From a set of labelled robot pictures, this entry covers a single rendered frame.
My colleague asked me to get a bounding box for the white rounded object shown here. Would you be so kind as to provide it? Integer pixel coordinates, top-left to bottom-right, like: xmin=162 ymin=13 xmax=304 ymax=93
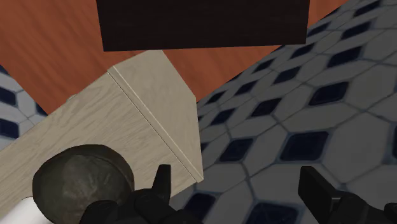
xmin=0 ymin=196 xmax=54 ymax=224

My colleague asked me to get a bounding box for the light wooden cabinet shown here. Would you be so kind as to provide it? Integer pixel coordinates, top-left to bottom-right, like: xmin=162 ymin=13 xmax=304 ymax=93
xmin=0 ymin=49 xmax=204 ymax=218

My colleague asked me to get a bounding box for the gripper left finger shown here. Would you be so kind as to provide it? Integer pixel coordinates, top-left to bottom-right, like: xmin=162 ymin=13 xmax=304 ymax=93
xmin=79 ymin=164 xmax=203 ymax=224

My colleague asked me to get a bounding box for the dark grey round bowl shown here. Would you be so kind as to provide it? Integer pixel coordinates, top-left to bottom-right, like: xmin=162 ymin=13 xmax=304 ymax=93
xmin=32 ymin=144 xmax=136 ymax=224

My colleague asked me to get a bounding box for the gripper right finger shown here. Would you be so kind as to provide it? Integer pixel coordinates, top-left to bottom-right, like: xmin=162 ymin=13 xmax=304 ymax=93
xmin=297 ymin=165 xmax=397 ymax=224

